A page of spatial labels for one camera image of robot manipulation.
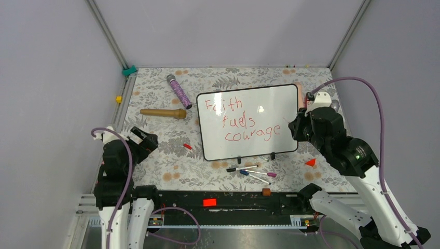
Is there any white whiteboard black frame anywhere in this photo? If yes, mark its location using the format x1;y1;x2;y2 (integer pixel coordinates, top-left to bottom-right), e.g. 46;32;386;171
196;84;298;161

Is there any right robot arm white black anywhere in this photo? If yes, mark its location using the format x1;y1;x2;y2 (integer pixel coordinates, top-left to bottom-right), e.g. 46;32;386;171
288;107;431;248

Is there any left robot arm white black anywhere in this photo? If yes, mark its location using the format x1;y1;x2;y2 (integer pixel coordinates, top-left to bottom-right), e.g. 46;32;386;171
91;126;161;248

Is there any pink cap whiteboard marker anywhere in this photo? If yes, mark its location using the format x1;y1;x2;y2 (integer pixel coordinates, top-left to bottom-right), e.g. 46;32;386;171
245;170;277;177

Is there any blue cap whiteboard marker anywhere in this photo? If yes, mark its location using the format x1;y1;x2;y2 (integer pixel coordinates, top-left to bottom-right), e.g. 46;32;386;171
239;170;271;185

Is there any black cap whiteboard marker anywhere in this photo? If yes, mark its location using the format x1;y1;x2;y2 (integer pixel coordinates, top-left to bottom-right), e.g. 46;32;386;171
226;165;259;172

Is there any peach cylinder toy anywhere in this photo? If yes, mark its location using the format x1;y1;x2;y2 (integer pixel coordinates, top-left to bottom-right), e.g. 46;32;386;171
294;81;305;108

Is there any orange red cone piece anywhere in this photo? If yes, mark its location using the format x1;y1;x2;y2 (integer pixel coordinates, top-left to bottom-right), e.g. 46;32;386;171
305;158;316;167

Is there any floral table mat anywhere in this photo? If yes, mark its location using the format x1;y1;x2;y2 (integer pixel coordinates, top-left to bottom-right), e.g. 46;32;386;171
118;67;354;192

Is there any silver toy microphone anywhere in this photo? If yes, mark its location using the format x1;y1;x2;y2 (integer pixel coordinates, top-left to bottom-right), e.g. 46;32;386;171
330;99;340;112

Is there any gold toy microphone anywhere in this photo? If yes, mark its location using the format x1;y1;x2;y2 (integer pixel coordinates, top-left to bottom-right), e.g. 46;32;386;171
140;109;187;119

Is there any purple glitter toy microphone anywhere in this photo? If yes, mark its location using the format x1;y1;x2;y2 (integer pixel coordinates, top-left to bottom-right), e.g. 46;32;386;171
167;74;193;109

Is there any teal corner clip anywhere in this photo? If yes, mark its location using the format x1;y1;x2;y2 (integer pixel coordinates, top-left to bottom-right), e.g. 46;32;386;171
122;65;138;77

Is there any brown small block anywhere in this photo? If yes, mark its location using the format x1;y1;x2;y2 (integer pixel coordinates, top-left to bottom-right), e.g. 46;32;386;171
262;188;271;197

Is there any red tape patch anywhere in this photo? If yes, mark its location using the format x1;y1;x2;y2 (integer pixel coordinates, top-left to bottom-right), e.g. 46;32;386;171
202;198;217;207

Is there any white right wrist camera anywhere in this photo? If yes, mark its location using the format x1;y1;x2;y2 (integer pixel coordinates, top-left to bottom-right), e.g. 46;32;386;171
306;91;332;114

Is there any left aluminium frame post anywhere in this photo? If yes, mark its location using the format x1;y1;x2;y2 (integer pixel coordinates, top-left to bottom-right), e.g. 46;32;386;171
85;0;129;70

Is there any aluminium frame post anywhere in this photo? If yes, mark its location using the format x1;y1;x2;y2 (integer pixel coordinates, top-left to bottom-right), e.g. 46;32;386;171
85;0;129;70
327;0;372;71

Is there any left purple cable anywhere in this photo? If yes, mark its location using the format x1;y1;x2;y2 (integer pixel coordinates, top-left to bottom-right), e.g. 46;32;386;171
90;127;202;249

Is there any purple cable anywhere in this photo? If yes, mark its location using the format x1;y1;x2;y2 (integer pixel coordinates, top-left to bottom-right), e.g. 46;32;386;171
90;127;202;249
311;76;425;249

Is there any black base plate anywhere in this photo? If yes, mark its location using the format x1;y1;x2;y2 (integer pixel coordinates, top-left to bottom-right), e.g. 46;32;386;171
158;190;317;224

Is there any slotted cable duct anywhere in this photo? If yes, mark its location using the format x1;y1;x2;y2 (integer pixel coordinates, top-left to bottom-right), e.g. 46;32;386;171
88;214;319;230

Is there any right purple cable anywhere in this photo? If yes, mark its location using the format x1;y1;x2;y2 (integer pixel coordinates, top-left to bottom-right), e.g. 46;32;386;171
311;76;425;249

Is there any right aluminium frame post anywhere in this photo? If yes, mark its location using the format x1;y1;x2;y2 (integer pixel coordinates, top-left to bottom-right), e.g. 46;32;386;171
327;0;372;71

